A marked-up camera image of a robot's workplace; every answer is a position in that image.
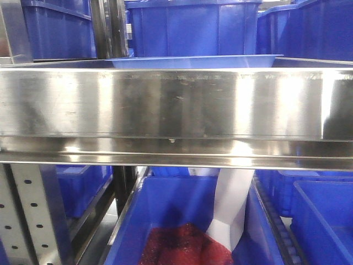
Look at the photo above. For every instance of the blue bin top left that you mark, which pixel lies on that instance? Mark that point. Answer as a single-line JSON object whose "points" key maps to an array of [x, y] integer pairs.
{"points": [[59, 29]]}

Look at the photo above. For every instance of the blue bin lower left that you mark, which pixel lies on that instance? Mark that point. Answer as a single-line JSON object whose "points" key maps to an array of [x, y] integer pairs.
{"points": [[79, 185]]}

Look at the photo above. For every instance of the blue bin top centre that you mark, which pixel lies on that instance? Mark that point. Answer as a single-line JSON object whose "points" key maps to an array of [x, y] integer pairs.
{"points": [[193, 28]]}

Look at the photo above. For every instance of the blue bin lower right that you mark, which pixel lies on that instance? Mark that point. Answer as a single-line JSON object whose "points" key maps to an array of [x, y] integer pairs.
{"points": [[320, 206]]}

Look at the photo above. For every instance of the blue plastic tray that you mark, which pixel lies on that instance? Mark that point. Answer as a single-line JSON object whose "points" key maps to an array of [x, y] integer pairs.
{"points": [[195, 62]]}

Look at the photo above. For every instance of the blue bin lower centre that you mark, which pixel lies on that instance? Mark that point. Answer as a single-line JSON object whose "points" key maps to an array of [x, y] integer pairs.
{"points": [[173, 201]]}

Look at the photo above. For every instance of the black shelf post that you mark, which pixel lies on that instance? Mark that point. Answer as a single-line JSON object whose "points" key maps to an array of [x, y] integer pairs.
{"points": [[109, 28]]}

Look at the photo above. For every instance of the blue bin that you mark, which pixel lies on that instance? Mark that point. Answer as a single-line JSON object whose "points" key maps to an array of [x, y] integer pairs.
{"points": [[173, 201], [79, 185], [320, 206], [193, 28], [59, 29], [307, 29]]}

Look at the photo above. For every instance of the perforated grey shelf upright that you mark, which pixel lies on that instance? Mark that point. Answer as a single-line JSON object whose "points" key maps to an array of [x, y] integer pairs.
{"points": [[34, 229]]}

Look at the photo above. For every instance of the blue bin top right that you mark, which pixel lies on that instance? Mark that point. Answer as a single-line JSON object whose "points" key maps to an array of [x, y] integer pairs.
{"points": [[307, 29]]}

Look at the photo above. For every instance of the stainless steel shelf rail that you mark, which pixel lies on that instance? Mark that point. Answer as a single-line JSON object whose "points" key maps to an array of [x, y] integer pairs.
{"points": [[296, 115]]}

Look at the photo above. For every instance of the red mesh bag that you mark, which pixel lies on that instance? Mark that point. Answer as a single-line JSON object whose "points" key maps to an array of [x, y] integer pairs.
{"points": [[185, 244]]}

